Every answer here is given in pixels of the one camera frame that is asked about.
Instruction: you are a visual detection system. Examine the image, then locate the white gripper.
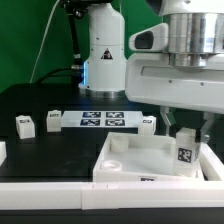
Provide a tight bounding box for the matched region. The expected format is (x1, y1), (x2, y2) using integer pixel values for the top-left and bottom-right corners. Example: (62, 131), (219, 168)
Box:
(125, 53), (224, 143)

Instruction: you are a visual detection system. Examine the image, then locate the white square tabletop part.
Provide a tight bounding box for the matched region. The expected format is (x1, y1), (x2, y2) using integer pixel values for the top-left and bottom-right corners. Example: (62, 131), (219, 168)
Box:
(93, 132), (204, 182)

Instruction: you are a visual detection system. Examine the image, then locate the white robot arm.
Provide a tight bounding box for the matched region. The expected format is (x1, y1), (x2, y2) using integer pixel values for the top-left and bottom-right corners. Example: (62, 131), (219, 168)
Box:
(80, 0), (224, 135)

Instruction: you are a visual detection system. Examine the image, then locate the white U-shaped fence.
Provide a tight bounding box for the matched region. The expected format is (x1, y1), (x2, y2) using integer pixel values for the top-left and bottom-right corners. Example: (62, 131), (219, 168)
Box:
(0, 139), (224, 211)

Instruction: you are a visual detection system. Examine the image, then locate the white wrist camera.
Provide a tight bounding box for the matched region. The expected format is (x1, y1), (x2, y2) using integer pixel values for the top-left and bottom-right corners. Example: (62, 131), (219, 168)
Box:
(129, 23), (169, 52)

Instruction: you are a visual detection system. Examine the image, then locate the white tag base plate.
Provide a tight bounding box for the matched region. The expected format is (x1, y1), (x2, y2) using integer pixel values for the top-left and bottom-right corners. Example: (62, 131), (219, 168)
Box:
(62, 111), (143, 128)

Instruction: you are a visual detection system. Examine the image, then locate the black cable bundle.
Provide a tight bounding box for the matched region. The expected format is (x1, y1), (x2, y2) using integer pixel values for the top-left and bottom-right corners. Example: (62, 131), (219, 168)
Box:
(35, 0), (85, 84)

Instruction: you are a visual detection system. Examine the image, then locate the grey thin cable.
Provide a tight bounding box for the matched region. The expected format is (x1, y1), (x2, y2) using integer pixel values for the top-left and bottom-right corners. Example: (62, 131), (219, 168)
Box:
(29, 0), (62, 84)

